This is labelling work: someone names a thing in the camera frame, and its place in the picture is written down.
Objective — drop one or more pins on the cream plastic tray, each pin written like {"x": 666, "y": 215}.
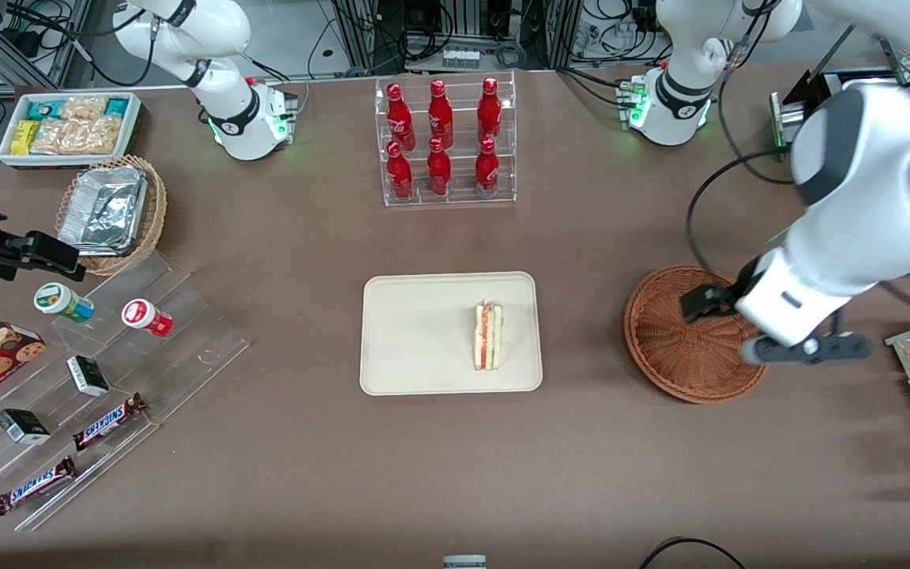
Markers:
{"x": 423, "y": 332}

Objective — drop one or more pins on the teal snack packet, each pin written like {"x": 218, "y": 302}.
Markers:
{"x": 117, "y": 107}
{"x": 41, "y": 109}

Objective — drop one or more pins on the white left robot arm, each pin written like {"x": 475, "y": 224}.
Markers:
{"x": 858, "y": 174}

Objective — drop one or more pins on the triangle sandwich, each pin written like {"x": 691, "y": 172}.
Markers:
{"x": 489, "y": 336}

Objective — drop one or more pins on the clear bag of puffed snacks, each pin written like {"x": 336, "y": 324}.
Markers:
{"x": 84, "y": 108}
{"x": 76, "y": 137}

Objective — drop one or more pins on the red lid white cup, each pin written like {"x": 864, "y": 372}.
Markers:
{"x": 143, "y": 316}

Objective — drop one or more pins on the small black white carton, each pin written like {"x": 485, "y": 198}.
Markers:
{"x": 88, "y": 376}
{"x": 22, "y": 427}

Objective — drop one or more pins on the dark grey left wrist camera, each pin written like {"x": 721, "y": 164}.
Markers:
{"x": 842, "y": 348}

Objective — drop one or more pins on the red cola bottle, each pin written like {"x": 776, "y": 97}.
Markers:
{"x": 439, "y": 170}
{"x": 400, "y": 174}
{"x": 440, "y": 114}
{"x": 486, "y": 170}
{"x": 489, "y": 111}
{"x": 399, "y": 117}

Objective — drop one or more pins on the stacked foil containers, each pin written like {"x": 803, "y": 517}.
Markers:
{"x": 103, "y": 209}

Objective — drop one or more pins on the Snickers chocolate bar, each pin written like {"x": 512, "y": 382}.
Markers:
{"x": 107, "y": 423}
{"x": 35, "y": 485}

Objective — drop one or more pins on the clear acrylic stepped display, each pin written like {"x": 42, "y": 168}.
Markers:
{"x": 186, "y": 348}

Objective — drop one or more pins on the clear acrylic bottle rack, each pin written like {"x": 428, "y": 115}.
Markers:
{"x": 459, "y": 197}

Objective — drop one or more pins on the black food warmer yellow panel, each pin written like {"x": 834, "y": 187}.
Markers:
{"x": 834, "y": 77}

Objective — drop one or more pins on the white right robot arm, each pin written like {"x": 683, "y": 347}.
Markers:
{"x": 226, "y": 103}

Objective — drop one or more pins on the light wicker basket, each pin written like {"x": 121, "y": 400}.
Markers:
{"x": 153, "y": 229}

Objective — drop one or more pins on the grey metal side box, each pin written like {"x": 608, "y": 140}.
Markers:
{"x": 787, "y": 122}

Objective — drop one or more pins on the yellow snack packet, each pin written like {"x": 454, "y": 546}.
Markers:
{"x": 24, "y": 137}

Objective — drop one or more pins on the round brown wicker basket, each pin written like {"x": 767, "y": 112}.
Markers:
{"x": 660, "y": 340}

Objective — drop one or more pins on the green lid white cup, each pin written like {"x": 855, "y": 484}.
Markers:
{"x": 60, "y": 300}

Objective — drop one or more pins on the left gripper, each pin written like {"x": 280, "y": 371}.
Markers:
{"x": 742, "y": 285}

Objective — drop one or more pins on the white power strip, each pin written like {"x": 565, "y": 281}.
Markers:
{"x": 460, "y": 58}

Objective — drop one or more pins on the white plastic snack bin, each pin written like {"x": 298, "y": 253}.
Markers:
{"x": 68, "y": 161}

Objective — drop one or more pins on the small grey device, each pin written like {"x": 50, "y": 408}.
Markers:
{"x": 464, "y": 563}

